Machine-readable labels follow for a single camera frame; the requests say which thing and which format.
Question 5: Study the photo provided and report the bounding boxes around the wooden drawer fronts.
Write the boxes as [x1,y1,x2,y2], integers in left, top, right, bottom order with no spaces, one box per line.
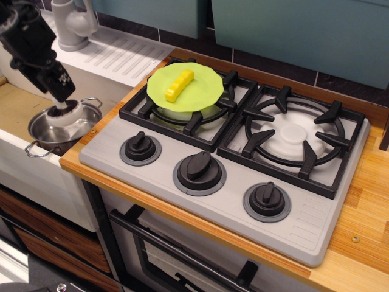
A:
[1,186,120,291]

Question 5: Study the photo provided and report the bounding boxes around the white toy mushroom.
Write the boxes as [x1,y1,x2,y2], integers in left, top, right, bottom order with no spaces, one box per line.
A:
[46,99,83,127]

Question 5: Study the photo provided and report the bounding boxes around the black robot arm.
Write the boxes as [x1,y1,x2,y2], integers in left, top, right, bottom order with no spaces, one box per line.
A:
[1,1,75,103]

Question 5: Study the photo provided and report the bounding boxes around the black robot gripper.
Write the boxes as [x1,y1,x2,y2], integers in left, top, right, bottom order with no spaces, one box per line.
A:
[1,9,75,102]

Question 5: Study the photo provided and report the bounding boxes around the white right burner disc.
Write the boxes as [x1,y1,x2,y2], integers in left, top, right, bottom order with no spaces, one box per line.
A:
[258,104,337,161]

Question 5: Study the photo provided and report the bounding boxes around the black middle stove knob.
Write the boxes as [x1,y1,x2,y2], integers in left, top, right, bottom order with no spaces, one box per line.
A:
[173,151,227,196]

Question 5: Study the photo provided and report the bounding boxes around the black left burner grate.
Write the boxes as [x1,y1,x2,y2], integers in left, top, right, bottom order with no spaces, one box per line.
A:
[119,58,258,152]

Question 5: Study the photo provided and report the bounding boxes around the black stove knob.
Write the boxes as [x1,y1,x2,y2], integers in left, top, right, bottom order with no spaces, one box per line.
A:
[173,151,227,196]
[243,182,292,223]
[119,131,162,167]

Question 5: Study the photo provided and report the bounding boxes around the black right burner grate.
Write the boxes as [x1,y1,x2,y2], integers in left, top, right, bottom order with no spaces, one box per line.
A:
[218,85,370,199]

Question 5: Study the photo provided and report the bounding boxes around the toy oven door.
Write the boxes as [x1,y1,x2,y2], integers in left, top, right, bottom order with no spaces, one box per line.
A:
[109,205,311,291]

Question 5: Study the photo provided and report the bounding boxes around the grey toy faucet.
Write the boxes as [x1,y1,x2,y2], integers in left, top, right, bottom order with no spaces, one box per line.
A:
[51,0,98,52]

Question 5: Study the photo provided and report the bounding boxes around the lime green plate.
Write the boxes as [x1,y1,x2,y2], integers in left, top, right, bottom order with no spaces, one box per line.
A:
[146,62,224,113]

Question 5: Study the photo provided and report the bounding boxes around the black burner grate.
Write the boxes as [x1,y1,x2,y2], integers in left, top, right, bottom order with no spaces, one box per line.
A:
[119,58,258,152]
[218,85,370,199]

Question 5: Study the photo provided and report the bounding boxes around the stainless steel pot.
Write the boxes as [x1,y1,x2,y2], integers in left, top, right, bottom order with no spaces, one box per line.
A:
[25,97,103,158]

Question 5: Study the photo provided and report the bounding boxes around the black left stove knob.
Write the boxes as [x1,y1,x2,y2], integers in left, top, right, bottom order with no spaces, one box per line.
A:
[119,131,162,167]

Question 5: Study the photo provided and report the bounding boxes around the grey toy stove top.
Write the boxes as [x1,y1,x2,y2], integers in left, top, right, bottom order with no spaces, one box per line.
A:
[78,85,371,268]

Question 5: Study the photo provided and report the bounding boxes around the black right stove knob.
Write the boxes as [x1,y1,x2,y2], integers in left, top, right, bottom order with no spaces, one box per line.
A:
[243,182,292,223]

